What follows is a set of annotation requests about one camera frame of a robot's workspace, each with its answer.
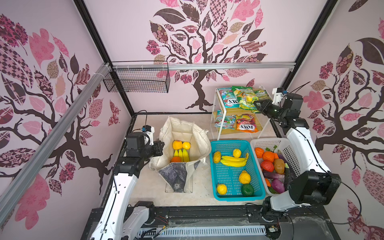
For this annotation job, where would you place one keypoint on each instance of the orange toy pumpkin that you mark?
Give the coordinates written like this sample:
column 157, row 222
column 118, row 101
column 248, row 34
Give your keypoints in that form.
column 266, row 155

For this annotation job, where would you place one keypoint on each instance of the orange fruit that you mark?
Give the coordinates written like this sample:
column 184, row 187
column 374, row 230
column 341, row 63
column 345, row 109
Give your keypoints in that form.
column 176, row 160

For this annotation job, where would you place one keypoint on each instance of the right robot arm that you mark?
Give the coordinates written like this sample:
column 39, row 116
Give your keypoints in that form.
column 315, row 185

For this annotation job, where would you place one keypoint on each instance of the yellow red peach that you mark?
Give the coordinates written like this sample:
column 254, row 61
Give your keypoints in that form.
column 177, row 145

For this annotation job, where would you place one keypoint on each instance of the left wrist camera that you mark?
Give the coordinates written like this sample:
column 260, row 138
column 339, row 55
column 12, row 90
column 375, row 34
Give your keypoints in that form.
column 148, row 134

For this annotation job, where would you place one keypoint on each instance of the purple onion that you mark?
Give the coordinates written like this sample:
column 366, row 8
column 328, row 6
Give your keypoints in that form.
column 278, row 186

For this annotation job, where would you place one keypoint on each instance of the white plastic basket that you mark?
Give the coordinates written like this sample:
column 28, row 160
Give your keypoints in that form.
column 285, row 147

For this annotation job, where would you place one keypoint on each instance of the green leafy toy vegetable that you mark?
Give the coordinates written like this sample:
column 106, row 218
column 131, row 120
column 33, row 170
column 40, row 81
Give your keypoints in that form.
column 271, row 149

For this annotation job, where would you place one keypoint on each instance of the black wire wall basket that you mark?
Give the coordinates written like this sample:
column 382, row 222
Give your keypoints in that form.
column 138, row 77

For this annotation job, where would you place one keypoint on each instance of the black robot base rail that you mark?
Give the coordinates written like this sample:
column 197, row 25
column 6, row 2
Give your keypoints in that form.
column 163, row 215

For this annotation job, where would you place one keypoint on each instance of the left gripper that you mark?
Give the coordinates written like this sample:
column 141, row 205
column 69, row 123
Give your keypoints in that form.
column 158, row 145

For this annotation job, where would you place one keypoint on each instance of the red toy tomato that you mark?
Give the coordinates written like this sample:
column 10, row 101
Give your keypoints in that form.
column 268, row 166

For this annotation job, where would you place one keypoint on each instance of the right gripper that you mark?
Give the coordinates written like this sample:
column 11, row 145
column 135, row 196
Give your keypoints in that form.
column 265, row 104

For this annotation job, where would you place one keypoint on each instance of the long purple eggplant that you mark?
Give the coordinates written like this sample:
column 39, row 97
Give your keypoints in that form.
column 272, row 175

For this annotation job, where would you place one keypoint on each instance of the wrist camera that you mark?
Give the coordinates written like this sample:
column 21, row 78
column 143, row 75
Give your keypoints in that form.
column 148, row 134
column 278, row 95

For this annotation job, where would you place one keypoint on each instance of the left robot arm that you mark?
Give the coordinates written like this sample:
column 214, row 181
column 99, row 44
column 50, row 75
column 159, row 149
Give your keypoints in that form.
column 138, row 149

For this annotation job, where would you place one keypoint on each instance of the brown toy potato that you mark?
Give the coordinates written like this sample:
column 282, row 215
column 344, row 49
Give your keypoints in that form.
column 279, row 166

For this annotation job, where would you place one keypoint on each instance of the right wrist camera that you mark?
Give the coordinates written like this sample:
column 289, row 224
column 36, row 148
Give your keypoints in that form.
column 278, row 95

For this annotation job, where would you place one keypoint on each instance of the orange toy carrot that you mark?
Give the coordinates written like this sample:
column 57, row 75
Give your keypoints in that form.
column 268, row 182

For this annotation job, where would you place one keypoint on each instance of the yellow banana bunch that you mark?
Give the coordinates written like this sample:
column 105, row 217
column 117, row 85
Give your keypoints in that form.
column 184, row 154
column 234, row 162

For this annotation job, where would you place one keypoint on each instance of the beige canvas grocery bag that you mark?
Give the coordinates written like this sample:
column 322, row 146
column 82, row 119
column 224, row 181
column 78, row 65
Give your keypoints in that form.
column 179, row 176

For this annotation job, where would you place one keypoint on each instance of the green Fox's candy bag lower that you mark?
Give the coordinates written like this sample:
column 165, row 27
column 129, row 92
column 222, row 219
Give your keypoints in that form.
column 227, row 122

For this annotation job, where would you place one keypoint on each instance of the orange Fox's candy bag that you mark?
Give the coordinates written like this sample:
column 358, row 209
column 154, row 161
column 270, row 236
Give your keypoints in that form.
column 246, row 123

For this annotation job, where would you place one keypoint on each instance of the wrinkled yellow fruit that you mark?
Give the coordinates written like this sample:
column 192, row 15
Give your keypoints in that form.
column 217, row 157

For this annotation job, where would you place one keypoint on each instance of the teal plastic basket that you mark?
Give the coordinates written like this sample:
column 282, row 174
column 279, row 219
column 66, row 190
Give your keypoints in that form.
column 229, row 176

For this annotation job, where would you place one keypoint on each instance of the green Fox's bag top shelf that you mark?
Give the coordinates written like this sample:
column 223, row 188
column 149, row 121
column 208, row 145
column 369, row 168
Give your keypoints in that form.
column 228, row 97

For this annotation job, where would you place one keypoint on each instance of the aluminium frame rail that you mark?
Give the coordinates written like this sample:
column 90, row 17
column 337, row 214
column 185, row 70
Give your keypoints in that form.
column 12, row 195

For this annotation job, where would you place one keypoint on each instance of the yellow green candy bag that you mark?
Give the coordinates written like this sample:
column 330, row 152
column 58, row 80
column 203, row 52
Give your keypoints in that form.
column 246, row 97
column 262, row 94

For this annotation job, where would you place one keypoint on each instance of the small yellow lemon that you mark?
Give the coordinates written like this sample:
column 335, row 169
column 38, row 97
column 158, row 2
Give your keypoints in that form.
column 186, row 145

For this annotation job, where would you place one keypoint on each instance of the green pepper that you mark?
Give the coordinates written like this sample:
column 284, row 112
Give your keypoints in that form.
column 247, row 190

